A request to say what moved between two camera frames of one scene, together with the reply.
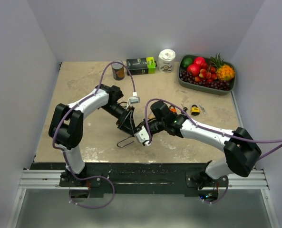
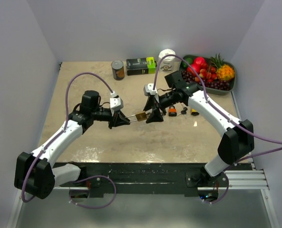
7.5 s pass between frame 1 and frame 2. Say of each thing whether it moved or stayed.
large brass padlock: moved
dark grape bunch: stayed
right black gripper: moved
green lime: stayed
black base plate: stayed
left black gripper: moved
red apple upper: stayed
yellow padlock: stayed
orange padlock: stayed
